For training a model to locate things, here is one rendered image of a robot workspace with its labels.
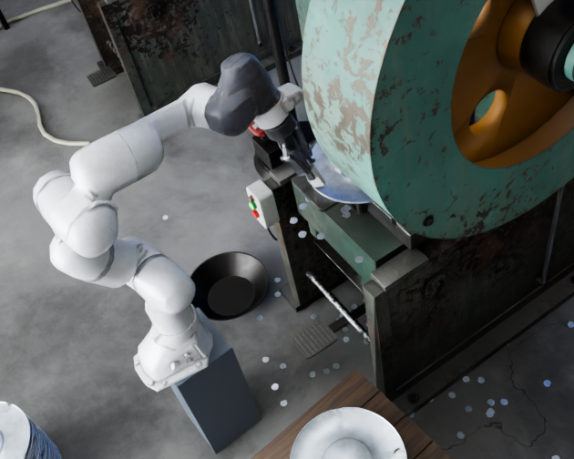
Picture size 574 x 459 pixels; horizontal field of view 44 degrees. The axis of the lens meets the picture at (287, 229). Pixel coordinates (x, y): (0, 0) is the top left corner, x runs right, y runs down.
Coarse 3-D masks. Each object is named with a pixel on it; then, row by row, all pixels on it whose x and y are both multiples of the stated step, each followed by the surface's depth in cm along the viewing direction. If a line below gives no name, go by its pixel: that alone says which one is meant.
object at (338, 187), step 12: (312, 156) 190; (324, 156) 189; (324, 168) 186; (336, 168) 185; (324, 180) 183; (336, 180) 183; (348, 180) 182; (324, 192) 181; (336, 192) 180; (348, 192) 179; (360, 192) 179
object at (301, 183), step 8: (304, 176) 186; (296, 184) 184; (304, 184) 184; (304, 192) 182; (312, 192) 182; (312, 200) 180; (320, 200) 179; (328, 200) 179; (320, 208) 178; (328, 208) 178; (352, 208) 190; (360, 208) 190
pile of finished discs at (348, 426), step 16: (320, 416) 186; (336, 416) 186; (352, 416) 184; (368, 416) 184; (304, 432) 184; (320, 432) 183; (336, 432) 182; (352, 432) 182; (368, 432) 181; (384, 432) 180; (304, 448) 181; (320, 448) 180; (336, 448) 179; (352, 448) 178; (368, 448) 178; (384, 448) 178; (400, 448) 177
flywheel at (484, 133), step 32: (512, 0) 117; (544, 0) 113; (480, 32) 117; (512, 32) 118; (544, 32) 114; (480, 64) 122; (512, 64) 123; (544, 64) 115; (480, 96) 128; (512, 96) 134; (544, 96) 140; (480, 128) 137; (512, 128) 141; (544, 128) 146; (480, 160) 141; (512, 160) 143
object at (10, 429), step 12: (0, 408) 218; (12, 408) 217; (0, 420) 215; (12, 420) 215; (24, 420) 214; (0, 432) 213; (12, 432) 212; (24, 432) 212; (0, 444) 209; (12, 444) 210; (24, 444) 209; (0, 456) 208; (12, 456) 207; (24, 456) 206
